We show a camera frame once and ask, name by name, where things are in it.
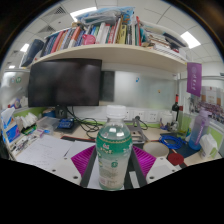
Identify purple translucent water bottle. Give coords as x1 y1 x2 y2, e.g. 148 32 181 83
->
188 109 212 151

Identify flat round red coaster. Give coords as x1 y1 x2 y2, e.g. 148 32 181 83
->
167 152 185 167

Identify black computer monitor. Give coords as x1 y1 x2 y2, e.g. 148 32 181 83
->
27 58 103 119

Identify white wall socket row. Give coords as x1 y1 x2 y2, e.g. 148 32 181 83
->
125 109 160 123

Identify small blue box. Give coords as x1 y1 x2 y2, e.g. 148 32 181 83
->
57 118 75 130

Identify cream shelf unit with books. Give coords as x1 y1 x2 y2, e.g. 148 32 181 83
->
19 6 189 74

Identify blue tissue box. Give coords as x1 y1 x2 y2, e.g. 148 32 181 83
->
0 107 23 144

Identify written white paper sheet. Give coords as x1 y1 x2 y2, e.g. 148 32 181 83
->
15 134 74 171

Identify dark wine bottle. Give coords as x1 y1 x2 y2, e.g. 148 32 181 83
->
171 94 181 123

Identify group photo poster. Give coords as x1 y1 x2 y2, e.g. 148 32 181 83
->
189 85 224 124

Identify black cables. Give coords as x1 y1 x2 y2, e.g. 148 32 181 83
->
66 106 101 139

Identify grey metal laptop stand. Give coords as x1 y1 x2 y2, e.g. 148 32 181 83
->
125 115 149 144

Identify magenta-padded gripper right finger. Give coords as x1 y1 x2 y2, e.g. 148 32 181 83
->
123 145 183 190

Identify purple hanging flag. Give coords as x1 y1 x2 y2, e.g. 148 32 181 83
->
186 62 203 98

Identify clear plastic container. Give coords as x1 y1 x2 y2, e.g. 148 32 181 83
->
35 116 61 134

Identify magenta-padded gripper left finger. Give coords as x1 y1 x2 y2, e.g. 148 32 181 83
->
49 144 100 190

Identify green-labelled clear drink bottle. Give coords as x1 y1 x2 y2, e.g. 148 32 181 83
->
95 104 134 192

